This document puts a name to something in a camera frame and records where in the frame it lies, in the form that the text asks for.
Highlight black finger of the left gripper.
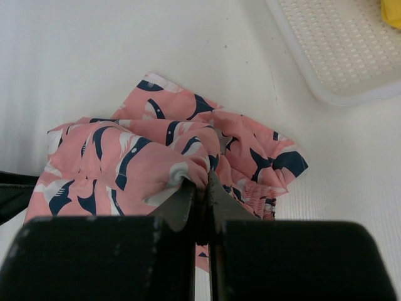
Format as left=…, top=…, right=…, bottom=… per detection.
left=0, top=171, right=38, bottom=224

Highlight white perforated plastic basket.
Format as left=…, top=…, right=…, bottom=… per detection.
left=266, top=1, right=400, bottom=106

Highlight pink whale print shorts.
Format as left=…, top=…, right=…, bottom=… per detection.
left=23, top=72, right=310, bottom=273

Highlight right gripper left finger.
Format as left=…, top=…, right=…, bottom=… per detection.
left=1, top=180, right=196, bottom=300

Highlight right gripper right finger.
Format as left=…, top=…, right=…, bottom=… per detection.
left=207, top=172, right=397, bottom=300

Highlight yellow shorts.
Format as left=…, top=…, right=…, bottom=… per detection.
left=381, top=0, right=401, bottom=29

